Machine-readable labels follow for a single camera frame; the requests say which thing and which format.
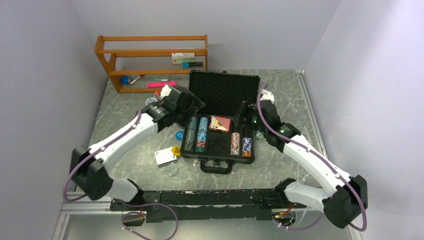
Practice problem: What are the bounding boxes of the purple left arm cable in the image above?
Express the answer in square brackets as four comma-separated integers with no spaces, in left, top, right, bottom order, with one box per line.
[62,110,180,240]

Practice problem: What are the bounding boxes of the orange wooden shelf rack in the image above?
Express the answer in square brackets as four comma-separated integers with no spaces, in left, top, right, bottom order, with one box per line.
[94,34,208,94]

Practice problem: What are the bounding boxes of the teal green poker chip stack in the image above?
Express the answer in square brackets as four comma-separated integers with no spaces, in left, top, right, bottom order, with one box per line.
[187,116,198,130]

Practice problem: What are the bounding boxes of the red playing card deck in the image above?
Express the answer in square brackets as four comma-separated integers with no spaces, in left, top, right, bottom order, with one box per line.
[209,115,232,133]

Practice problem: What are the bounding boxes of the black poker set case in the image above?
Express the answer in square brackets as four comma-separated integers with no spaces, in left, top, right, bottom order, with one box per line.
[181,70,261,175]

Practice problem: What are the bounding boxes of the white red box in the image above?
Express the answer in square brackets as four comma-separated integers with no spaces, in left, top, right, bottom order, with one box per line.
[171,52,195,62]

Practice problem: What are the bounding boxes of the blue round dealer chip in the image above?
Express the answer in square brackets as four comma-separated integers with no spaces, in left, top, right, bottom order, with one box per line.
[175,130,184,141]

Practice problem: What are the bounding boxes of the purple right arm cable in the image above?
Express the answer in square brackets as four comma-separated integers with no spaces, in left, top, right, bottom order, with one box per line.
[256,84,368,232]

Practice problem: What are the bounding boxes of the light blue poker chip stack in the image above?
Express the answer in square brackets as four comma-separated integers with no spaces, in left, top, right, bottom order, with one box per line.
[198,117,209,133]

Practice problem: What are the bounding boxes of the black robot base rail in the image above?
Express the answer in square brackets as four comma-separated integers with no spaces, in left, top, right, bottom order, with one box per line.
[109,188,304,223]

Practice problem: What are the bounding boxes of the yellow blue poker chip stack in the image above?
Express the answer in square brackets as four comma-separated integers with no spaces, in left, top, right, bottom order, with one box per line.
[183,129,196,152]

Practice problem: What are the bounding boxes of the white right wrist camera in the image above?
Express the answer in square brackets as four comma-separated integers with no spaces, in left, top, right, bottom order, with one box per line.
[259,89,275,104]

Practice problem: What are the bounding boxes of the blue capped small bottle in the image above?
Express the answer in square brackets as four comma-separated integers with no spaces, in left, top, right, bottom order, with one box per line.
[120,75,132,85]

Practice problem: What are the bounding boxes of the yellow dealer button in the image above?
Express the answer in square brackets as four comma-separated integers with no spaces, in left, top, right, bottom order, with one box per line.
[171,146,181,157]

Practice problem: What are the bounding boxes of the blue playing card deck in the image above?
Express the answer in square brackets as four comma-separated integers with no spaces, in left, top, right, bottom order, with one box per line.
[154,147,178,166]

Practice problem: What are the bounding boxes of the pink highlighter marker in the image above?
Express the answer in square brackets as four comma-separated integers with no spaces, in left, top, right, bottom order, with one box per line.
[147,81,178,88]

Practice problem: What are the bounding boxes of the dark green white chip stack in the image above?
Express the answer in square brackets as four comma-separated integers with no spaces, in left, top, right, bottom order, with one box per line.
[255,131,264,140]

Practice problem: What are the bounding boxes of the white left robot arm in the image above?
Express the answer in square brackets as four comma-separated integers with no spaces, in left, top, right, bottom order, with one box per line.
[62,84,205,210]

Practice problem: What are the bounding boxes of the pink white chip stack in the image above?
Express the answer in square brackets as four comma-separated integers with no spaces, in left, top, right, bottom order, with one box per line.
[230,132,241,156]

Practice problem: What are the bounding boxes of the clear round plastic disc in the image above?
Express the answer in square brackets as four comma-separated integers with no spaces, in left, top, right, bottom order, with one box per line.
[165,163,179,177]

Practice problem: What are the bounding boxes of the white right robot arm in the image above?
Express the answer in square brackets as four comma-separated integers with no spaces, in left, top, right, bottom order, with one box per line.
[234,100,368,232]

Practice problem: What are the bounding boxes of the red white chip stack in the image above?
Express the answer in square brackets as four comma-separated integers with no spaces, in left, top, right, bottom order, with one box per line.
[196,140,206,148]

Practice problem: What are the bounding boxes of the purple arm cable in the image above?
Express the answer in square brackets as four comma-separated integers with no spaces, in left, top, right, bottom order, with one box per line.
[62,110,180,240]
[256,84,368,232]

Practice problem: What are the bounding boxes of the teal marker pen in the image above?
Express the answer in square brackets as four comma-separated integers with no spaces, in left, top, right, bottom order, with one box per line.
[181,61,204,68]

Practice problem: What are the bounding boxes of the green pen on shelf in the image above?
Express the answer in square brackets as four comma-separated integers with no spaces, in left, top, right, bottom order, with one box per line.
[154,78,169,82]

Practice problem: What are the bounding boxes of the red white marker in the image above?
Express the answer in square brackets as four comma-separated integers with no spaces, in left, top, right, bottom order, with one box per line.
[130,74,145,85]

